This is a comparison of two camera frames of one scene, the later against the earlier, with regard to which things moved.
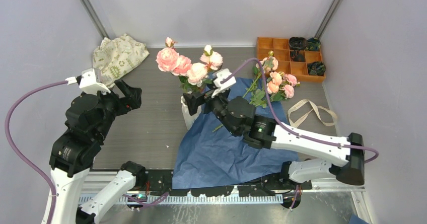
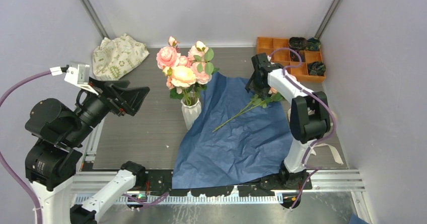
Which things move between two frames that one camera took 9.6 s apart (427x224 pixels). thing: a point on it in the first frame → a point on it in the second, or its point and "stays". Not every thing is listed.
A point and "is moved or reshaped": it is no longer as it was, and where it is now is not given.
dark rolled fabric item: x=297 y=43 stays
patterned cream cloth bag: x=114 y=57 stays
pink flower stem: x=212 y=60 is moved or reshaped
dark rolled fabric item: x=316 y=68 stays
